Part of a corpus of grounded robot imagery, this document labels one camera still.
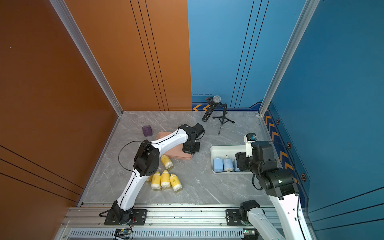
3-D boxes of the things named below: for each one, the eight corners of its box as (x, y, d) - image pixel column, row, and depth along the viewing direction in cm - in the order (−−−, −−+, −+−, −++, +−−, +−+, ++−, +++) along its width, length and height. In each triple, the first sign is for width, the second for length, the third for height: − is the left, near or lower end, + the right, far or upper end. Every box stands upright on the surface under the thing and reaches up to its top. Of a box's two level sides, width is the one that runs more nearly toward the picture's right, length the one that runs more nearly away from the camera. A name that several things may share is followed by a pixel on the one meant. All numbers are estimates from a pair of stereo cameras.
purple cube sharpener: (144, 137, 107) (142, 133, 104) (143, 130, 111) (141, 126, 108) (152, 135, 108) (151, 131, 105) (151, 128, 112) (150, 124, 109)
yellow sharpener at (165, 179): (163, 189, 83) (161, 185, 78) (163, 174, 88) (161, 170, 83) (171, 187, 83) (169, 184, 78) (170, 173, 89) (169, 169, 84)
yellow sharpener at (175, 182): (175, 193, 82) (173, 189, 76) (169, 181, 87) (167, 176, 80) (183, 189, 84) (181, 184, 78) (176, 177, 88) (175, 171, 82)
